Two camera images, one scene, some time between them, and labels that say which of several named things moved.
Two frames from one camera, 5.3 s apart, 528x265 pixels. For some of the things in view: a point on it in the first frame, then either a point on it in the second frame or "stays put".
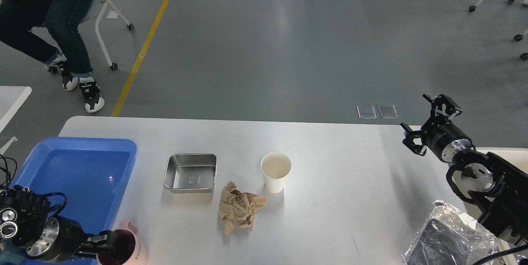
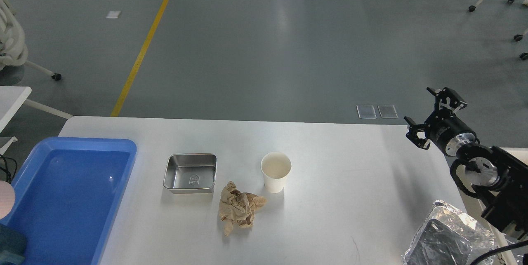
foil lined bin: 450,236 stays put
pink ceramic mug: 130,250 -> 7,198
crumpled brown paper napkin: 238,207 stays put
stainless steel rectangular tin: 191,173 stays put
